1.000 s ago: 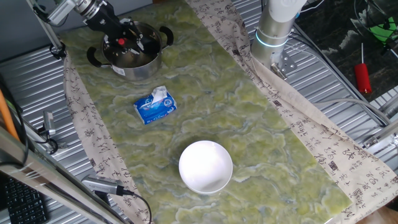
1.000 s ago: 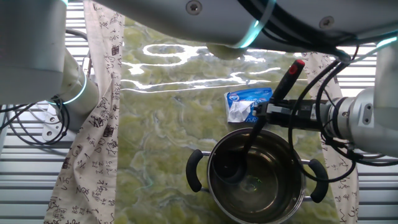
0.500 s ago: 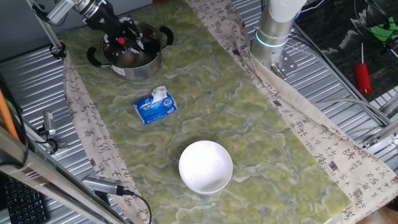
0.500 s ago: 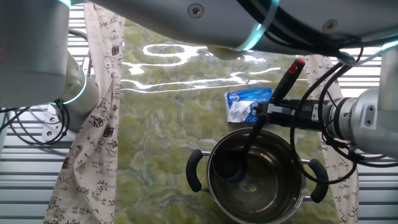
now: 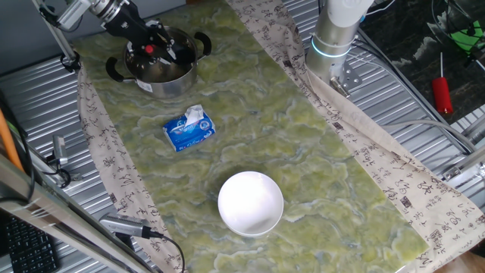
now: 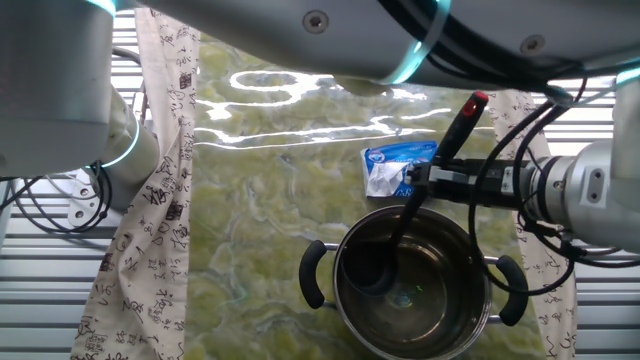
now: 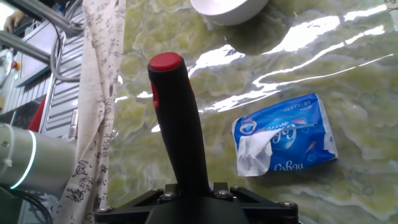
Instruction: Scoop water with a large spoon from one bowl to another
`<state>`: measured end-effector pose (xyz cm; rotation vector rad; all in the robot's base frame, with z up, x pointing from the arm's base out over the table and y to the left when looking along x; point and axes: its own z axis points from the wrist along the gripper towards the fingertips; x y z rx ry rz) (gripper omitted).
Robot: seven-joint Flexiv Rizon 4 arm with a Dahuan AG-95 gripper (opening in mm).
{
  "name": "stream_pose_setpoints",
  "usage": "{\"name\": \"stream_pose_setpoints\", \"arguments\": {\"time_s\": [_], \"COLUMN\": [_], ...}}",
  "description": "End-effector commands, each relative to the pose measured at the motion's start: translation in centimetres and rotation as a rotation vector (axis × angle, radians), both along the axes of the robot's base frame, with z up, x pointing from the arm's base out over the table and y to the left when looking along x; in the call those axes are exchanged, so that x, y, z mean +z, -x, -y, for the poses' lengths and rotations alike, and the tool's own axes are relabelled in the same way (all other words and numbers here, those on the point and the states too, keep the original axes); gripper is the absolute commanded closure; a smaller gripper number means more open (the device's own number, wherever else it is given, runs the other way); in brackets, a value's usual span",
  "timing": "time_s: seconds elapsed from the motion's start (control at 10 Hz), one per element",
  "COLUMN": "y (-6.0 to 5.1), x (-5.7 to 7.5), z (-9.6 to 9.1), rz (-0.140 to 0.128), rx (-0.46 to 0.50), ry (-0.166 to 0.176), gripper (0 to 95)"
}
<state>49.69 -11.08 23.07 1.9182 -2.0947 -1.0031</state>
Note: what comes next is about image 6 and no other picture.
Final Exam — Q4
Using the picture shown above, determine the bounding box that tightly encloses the black base cable bundle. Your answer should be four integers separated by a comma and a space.
0, 159, 114, 234

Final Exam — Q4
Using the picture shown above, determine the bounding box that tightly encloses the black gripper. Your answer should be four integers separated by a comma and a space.
405, 158, 529, 207

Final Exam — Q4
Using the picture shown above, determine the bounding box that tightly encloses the wrist cable loop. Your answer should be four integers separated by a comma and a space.
377, 0, 640, 297

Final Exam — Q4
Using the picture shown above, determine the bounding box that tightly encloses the green marble pattern table mat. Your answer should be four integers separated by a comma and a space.
182, 39, 546, 360

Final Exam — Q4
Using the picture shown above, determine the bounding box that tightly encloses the steel pot with black handles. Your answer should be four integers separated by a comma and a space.
298, 204, 530, 360

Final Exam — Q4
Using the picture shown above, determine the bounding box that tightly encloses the blue tissue pack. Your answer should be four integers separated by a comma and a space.
360, 140, 439, 199

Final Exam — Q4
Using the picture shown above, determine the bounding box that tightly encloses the beige calligraphy cloth strip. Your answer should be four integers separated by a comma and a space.
69, 7, 204, 360
487, 89, 579, 360

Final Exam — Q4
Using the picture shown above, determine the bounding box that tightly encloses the black spoon with red tip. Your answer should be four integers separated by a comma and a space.
342, 90, 490, 296

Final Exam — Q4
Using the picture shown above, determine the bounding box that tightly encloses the grey hose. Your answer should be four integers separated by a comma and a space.
110, 45, 144, 66

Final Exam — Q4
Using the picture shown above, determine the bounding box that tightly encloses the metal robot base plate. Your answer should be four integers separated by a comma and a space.
67, 169, 126, 227

